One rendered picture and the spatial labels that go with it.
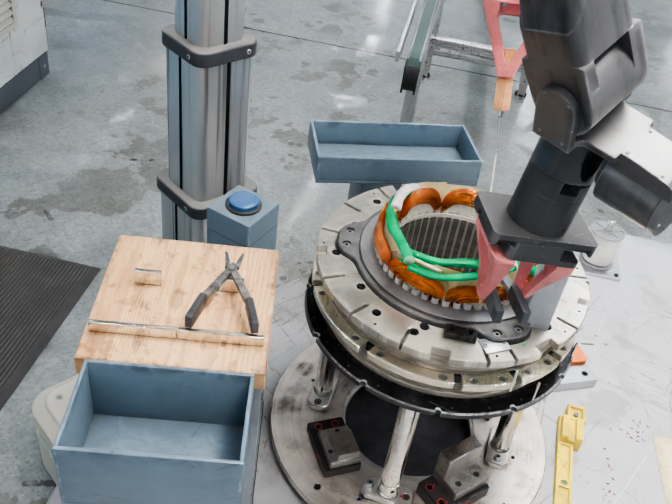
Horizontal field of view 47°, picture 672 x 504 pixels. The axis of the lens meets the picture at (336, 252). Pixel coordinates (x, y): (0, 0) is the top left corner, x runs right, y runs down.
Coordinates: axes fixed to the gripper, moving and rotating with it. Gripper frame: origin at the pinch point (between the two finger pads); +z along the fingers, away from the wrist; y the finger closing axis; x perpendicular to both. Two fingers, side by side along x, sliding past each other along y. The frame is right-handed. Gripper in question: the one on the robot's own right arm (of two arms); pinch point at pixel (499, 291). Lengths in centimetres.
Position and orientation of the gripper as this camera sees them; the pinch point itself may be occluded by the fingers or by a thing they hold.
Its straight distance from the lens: 77.0
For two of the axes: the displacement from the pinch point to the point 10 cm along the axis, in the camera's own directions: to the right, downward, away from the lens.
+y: 9.6, 1.2, 2.4
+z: -2.4, 7.6, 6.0
